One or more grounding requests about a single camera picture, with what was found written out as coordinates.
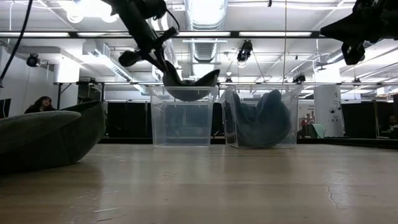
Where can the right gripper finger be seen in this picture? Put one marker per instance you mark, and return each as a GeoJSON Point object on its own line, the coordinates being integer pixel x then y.
{"type": "Point", "coordinates": [348, 35]}
{"type": "Point", "coordinates": [351, 23]}

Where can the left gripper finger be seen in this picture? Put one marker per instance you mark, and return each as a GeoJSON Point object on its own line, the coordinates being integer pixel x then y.
{"type": "Point", "coordinates": [164, 59]}
{"type": "Point", "coordinates": [158, 63]}

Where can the dark green cap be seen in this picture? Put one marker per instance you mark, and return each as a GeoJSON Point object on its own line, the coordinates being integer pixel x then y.
{"type": "Point", "coordinates": [46, 140]}
{"type": "Point", "coordinates": [189, 91]}

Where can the dark blue cap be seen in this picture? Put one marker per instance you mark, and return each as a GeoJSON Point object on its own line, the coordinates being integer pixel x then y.
{"type": "Point", "coordinates": [245, 124]}

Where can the white ceiling pipe bundle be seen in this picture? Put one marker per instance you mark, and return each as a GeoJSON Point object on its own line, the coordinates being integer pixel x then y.
{"type": "Point", "coordinates": [174, 56]}

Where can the black ceiling spotlight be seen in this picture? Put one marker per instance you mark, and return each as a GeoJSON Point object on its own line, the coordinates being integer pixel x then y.
{"type": "Point", "coordinates": [299, 78]}
{"type": "Point", "coordinates": [245, 49]}
{"type": "Point", "coordinates": [32, 60]}

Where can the clear plastic bin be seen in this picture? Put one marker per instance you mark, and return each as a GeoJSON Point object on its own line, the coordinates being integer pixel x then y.
{"type": "Point", "coordinates": [227, 102]}
{"type": "Point", "coordinates": [183, 124]}

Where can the white column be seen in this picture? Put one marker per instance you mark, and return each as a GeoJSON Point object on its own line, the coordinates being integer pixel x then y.
{"type": "Point", "coordinates": [328, 109]}

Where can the black crossbar with light strips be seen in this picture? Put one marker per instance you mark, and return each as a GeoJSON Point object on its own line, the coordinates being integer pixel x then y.
{"type": "Point", "coordinates": [248, 34]}

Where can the person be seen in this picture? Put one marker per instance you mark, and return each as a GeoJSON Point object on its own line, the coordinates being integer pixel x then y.
{"type": "Point", "coordinates": [42, 104]}
{"type": "Point", "coordinates": [393, 123]}

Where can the light green cloth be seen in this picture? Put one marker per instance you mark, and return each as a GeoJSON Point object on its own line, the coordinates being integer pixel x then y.
{"type": "Point", "coordinates": [319, 130]}

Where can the silver air duct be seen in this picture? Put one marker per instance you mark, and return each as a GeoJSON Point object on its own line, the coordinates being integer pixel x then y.
{"type": "Point", "coordinates": [205, 15]}

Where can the black aluminium table frame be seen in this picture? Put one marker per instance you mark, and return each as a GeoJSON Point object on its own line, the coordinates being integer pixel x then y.
{"type": "Point", "coordinates": [342, 142]}

